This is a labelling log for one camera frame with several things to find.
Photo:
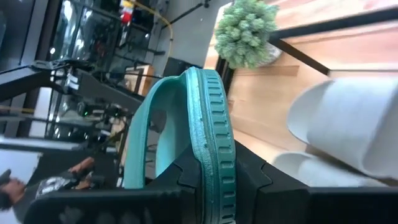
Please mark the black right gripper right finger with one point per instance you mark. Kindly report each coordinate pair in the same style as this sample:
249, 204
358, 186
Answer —
295, 205

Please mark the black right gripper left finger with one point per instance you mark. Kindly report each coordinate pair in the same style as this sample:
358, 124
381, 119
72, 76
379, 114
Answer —
109, 207

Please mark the grey rubber slide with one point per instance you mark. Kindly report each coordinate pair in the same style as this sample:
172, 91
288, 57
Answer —
348, 124

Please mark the green rubber slide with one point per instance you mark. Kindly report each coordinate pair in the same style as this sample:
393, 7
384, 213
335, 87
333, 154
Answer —
214, 124

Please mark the black metal shoe shelf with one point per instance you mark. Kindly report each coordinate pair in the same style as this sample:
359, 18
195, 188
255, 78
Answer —
298, 54

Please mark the person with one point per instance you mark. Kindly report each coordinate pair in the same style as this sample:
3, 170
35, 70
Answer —
18, 189

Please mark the light wooden box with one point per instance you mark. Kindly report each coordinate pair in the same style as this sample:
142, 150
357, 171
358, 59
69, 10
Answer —
144, 79

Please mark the green plant in white pot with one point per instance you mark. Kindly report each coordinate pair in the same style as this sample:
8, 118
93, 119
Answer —
245, 34

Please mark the red and yellow toy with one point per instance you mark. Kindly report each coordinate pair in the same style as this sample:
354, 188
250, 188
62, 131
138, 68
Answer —
126, 12

